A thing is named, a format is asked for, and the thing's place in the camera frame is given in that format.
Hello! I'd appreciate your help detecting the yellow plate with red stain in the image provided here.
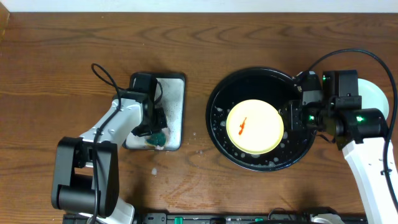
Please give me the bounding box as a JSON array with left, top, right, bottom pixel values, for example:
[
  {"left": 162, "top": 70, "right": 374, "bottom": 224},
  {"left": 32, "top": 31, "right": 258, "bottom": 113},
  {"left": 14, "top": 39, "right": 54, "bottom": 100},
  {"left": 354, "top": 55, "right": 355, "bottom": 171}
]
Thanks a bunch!
[{"left": 226, "top": 100, "right": 284, "bottom": 155}]

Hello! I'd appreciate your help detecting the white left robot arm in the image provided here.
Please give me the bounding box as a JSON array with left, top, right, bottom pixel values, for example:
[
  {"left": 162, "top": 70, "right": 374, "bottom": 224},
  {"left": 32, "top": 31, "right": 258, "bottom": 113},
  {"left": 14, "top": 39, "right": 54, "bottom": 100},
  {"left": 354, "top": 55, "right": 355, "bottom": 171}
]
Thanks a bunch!
[{"left": 51, "top": 89, "right": 165, "bottom": 223}]

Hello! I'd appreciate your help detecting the round black tray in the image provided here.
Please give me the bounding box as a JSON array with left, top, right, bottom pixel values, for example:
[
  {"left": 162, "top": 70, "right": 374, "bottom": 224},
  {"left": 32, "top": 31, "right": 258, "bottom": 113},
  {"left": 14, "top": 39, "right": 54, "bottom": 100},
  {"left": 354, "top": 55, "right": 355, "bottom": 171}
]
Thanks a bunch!
[{"left": 206, "top": 67, "right": 315, "bottom": 172}]

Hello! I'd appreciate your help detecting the mint plate with long stain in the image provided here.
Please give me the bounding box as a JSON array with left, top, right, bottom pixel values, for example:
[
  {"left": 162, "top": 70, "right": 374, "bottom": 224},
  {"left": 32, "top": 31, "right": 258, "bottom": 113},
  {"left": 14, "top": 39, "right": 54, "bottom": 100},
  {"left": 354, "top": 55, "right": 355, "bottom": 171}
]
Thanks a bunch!
[{"left": 358, "top": 78, "right": 389, "bottom": 119}]

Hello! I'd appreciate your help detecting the black rectangular soapy water tray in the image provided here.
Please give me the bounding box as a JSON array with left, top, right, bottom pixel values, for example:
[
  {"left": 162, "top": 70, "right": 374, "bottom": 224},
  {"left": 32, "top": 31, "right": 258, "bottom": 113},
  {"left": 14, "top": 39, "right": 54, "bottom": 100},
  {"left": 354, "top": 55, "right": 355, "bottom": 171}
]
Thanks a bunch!
[{"left": 123, "top": 72, "right": 185, "bottom": 151}]

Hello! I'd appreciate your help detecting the green scrubbing sponge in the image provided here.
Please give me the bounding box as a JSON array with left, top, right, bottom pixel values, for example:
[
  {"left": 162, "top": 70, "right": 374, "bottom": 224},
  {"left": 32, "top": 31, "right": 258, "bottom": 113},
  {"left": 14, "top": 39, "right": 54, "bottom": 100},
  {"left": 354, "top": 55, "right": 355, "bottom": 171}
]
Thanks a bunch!
[{"left": 146, "top": 132, "right": 167, "bottom": 147}]

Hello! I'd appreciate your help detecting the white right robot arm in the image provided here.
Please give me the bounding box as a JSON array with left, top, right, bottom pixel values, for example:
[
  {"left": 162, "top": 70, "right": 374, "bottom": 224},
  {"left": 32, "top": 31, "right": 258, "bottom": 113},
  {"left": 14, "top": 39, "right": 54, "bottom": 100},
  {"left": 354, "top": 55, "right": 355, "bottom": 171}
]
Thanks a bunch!
[{"left": 279, "top": 100, "right": 397, "bottom": 223}]

